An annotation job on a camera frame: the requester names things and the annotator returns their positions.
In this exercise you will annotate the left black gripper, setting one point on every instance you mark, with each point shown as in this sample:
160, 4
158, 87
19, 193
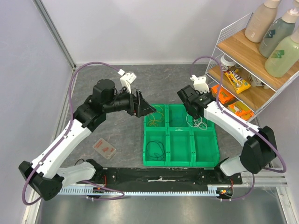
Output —
138, 106

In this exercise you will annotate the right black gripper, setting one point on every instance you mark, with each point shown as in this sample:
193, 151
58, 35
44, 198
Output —
193, 111

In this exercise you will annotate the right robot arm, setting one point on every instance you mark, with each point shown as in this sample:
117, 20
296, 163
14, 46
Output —
258, 144

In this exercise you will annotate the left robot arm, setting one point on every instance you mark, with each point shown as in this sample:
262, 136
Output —
45, 175

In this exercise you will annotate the orange snack box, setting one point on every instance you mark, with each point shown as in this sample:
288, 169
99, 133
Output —
225, 97

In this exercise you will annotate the green six-compartment bin tray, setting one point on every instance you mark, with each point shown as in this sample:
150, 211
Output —
172, 138

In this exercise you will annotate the orange yellow sponge pack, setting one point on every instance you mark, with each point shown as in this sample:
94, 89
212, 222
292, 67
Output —
241, 110

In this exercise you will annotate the yellow candy bag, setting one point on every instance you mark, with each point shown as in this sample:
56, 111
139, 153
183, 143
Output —
238, 83

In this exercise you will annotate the white paper cup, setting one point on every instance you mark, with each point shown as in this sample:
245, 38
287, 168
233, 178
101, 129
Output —
227, 64

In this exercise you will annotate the transparent red printed card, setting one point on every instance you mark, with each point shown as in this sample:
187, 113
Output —
104, 148

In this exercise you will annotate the white small pouch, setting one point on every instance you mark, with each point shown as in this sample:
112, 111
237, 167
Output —
256, 82

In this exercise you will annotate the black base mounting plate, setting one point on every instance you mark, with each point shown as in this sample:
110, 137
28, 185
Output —
162, 179

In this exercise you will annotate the light green pump bottle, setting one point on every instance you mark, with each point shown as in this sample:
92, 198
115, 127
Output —
284, 56

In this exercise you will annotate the beige pump bottle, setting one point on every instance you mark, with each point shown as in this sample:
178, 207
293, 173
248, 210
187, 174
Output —
261, 20

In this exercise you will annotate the grey-green pump bottle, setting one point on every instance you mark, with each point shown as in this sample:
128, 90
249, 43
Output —
281, 28

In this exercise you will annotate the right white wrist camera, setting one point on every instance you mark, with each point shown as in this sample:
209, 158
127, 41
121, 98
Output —
200, 84

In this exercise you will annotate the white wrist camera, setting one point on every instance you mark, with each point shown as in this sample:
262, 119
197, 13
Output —
127, 78
200, 84

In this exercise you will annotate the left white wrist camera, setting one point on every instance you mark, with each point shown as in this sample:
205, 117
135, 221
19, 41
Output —
127, 78

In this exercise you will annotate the white wire shelf rack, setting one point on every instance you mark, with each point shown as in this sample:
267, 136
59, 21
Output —
267, 103

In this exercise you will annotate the grey slotted cable duct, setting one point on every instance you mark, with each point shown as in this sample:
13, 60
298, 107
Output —
89, 190

